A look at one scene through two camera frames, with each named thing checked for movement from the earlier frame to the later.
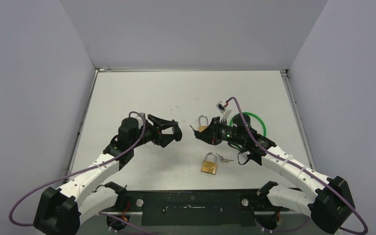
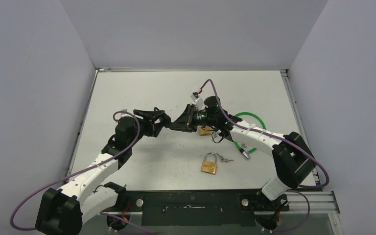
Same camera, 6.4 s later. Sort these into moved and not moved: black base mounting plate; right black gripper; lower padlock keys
Moved: right black gripper
Not moved: lower padlock keys; black base mounting plate
